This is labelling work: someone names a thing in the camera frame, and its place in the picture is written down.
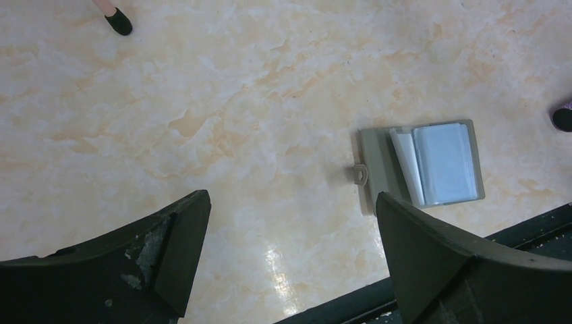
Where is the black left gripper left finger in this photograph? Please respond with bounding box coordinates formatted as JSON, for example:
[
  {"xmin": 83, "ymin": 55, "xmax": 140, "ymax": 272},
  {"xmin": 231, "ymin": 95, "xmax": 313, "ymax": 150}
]
[{"xmin": 1, "ymin": 190, "xmax": 211, "ymax": 323}]

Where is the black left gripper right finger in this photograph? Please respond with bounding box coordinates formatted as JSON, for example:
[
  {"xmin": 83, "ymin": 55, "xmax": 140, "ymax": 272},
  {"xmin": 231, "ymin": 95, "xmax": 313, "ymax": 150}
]
[{"xmin": 376, "ymin": 192, "xmax": 571, "ymax": 323}]

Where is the grey card holder wallet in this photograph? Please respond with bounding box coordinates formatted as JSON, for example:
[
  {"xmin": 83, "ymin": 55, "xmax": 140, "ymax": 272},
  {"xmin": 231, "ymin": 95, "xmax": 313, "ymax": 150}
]
[{"xmin": 353, "ymin": 119, "xmax": 486, "ymax": 209}]

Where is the pink music stand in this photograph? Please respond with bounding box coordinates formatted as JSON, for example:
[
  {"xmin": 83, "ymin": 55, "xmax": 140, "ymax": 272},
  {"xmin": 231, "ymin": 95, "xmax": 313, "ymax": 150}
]
[{"xmin": 92, "ymin": 0, "xmax": 133, "ymax": 36}]

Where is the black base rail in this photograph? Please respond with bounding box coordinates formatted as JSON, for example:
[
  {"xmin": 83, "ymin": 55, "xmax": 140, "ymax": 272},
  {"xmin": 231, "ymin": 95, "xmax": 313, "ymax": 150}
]
[{"xmin": 275, "ymin": 203, "xmax": 572, "ymax": 324}]

